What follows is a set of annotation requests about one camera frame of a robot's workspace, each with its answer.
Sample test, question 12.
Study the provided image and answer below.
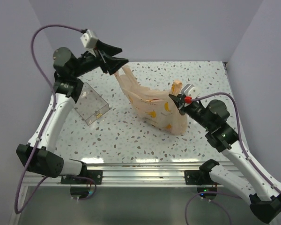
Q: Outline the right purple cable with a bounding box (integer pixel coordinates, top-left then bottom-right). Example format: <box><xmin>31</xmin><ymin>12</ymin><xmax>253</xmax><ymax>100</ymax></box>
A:
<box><xmin>185</xmin><ymin>91</ymin><xmax>281</xmax><ymax>225</ymax></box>

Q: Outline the aluminium mounting rail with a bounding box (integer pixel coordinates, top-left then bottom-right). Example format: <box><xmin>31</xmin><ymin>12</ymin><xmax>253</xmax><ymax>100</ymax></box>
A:
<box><xmin>21</xmin><ymin>161</ymin><xmax>267</xmax><ymax>187</ymax></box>

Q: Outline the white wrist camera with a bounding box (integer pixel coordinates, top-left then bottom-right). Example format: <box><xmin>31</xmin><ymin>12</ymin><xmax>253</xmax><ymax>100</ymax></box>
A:
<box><xmin>80</xmin><ymin>29</ymin><xmax>98</xmax><ymax>49</ymax></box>
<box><xmin>180</xmin><ymin>84</ymin><xmax>201</xmax><ymax>98</ymax></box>

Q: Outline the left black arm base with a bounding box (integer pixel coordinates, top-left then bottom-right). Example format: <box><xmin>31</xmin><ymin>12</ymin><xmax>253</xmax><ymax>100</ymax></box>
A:
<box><xmin>60</xmin><ymin>170</ymin><xmax>103</xmax><ymax>185</ymax></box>

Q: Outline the orange translucent plastic bag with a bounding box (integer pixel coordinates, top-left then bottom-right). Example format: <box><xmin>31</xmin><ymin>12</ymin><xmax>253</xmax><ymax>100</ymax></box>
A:
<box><xmin>114</xmin><ymin>66</ymin><xmax>188</xmax><ymax>135</ymax></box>

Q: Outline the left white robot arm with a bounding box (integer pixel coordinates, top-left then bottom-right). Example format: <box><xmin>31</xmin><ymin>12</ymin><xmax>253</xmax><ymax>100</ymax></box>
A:
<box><xmin>16</xmin><ymin>41</ymin><xmax>129</xmax><ymax>184</ymax></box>

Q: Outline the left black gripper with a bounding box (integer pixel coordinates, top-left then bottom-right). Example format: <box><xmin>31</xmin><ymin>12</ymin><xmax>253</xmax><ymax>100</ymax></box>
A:
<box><xmin>73</xmin><ymin>40</ymin><xmax>130</xmax><ymax>78</ymax></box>

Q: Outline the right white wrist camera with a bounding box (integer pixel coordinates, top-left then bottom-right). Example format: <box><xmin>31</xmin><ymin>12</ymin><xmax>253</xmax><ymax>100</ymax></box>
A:
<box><xmin>180</xmin><ymin>84</ymin><xmax>201</xmax><ymax>98</ymax></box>

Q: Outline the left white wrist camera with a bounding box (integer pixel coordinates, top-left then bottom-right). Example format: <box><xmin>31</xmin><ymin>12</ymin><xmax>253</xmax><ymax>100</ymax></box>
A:
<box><xmin>80</xmin><ymin>29</ymin><xmax>98</xmax><ymax>49</ymax></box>

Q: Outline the clear plastic tray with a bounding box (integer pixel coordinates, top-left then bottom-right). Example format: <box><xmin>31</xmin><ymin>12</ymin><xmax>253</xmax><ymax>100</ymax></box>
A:
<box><xmin>74</xmin><ymin>82</ymin><xmax>110</xmax><ymax>126</ymax></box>

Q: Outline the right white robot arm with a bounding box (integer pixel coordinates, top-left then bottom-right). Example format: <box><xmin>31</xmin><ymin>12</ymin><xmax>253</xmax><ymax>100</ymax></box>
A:
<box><xmin>169</xmin><ymin>94</ymin><xmax>281</xmax><ymax>224</ymax></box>

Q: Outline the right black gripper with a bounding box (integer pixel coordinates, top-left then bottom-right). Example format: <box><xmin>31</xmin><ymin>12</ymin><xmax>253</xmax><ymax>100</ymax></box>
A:
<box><xmin>169</xmin><ymin>93</ymin><xmax>213</xmax><ymax>130</ymax></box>

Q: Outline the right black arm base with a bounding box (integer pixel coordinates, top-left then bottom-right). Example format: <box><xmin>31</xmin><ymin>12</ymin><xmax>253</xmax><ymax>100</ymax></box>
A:
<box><xmin>184</xmin><ymin>159</ymin><xmax>220</xmax><ymax>185</ymax></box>

